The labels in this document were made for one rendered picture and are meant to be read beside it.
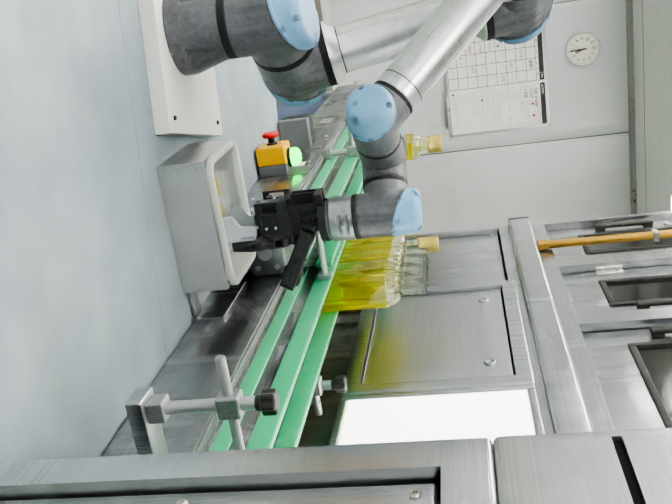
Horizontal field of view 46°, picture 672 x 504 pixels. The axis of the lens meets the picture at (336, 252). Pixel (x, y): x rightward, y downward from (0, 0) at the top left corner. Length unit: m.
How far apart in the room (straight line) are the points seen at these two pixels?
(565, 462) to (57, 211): 0.66
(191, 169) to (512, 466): 0.82
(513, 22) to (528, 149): 6.14
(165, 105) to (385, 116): 0.36
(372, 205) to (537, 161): 6.38
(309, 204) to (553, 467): 0.79
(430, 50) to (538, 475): 0.80
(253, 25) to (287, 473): 0.86
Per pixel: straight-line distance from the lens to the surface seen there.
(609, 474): 0.62
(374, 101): 1.21
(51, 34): 1.08
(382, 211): 1.28
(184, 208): 1.32
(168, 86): 1.35
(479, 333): 1.62
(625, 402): 1.47
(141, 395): 0.94
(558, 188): 7.73
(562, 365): 1.50
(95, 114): 1.15
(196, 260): 1.35
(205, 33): 1.37
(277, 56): 1.39
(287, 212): 1.32
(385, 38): 1.46
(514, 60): 7.44
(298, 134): 2.15
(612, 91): 7.61
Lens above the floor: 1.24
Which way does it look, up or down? 10 degrees down
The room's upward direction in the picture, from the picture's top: 85 degrees clockwise
